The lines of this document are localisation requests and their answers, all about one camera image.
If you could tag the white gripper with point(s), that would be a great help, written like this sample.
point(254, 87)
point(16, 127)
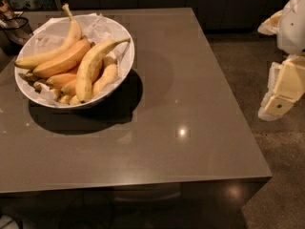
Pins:
point(293, 29)

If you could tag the large yellow front banana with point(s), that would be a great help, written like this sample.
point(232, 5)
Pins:
point(88, 65)

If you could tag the small yellow banana right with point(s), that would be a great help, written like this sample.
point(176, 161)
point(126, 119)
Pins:
point(108, 75)

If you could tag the orange-yellow banana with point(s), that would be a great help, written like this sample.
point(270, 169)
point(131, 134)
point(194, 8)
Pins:
point(65, 61)

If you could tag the white bowl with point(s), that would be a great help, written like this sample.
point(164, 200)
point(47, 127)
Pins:
point(50, 35)

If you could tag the orange banana lower left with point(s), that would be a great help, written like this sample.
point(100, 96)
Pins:
point(59, 80)

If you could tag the long yellow banana top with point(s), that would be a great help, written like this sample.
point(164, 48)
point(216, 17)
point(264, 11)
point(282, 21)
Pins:
point(74, 34)

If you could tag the white paper liner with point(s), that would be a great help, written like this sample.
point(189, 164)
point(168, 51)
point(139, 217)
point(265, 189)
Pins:
point(67, 93)

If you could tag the black wire basket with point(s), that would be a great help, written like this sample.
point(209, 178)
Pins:
point(16, 30)

